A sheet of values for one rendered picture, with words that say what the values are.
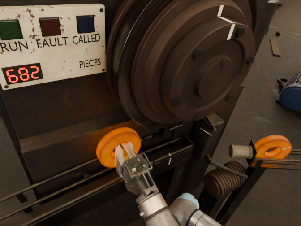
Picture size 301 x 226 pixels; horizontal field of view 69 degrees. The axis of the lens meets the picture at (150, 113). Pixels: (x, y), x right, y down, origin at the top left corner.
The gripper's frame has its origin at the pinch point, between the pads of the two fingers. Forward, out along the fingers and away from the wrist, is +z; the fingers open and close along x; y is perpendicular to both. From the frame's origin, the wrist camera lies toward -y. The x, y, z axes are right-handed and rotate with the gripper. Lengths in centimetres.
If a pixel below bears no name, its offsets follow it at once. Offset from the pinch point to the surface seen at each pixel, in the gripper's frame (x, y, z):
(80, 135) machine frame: 11.1, 2.8, 6.2
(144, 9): -3.0, 43.4, 6.6
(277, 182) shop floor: -125, -76, -42
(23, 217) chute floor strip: 33.9, -20.6, -3.9
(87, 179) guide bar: 11.8, -14.7, -2.0
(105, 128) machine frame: 2.6, 2.3, 6.0
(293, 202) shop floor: -120, -72, -58
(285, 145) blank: -66, -2, -26
